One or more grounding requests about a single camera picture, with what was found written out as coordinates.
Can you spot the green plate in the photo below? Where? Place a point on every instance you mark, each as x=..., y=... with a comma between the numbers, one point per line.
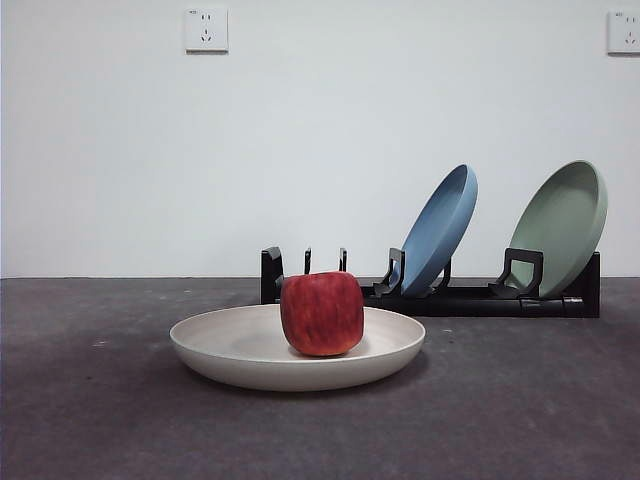
x=560, y=225

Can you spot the red apple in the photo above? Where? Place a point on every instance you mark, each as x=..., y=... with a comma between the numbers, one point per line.
x=322, y=315

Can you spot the white wall socket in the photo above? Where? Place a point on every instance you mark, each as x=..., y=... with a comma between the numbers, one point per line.
x=206, y=30
x=625, y=32

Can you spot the blue plate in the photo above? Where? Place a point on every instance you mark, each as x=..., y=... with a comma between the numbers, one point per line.
x=440, y=230

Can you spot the black plate rack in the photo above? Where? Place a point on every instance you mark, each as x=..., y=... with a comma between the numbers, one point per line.
x=475, y=302

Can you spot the cream yellow plate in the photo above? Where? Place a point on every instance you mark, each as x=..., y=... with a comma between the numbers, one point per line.
x=240, y=350

